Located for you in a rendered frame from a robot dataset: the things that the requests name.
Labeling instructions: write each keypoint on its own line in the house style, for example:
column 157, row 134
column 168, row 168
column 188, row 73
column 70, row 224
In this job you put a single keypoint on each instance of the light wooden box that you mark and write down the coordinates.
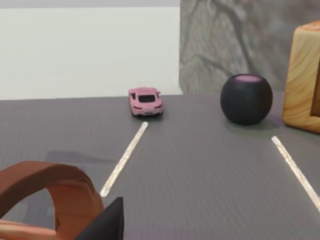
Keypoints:
column 298, row 80

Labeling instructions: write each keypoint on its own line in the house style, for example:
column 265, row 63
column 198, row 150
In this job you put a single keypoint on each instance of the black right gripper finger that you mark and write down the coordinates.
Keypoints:
column 110, row 222

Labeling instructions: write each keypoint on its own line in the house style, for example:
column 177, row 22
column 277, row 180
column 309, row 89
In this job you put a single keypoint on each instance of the pink toy car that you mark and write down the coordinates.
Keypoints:
column 145, row 102

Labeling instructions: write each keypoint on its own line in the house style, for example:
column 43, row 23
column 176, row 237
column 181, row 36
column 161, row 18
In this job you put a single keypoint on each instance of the black round smart speaker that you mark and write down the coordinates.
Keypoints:
column 246, row 100

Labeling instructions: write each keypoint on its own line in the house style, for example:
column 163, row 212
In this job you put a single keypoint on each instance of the white tape strip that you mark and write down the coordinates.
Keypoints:
column 297, row 171
column 124, row 158

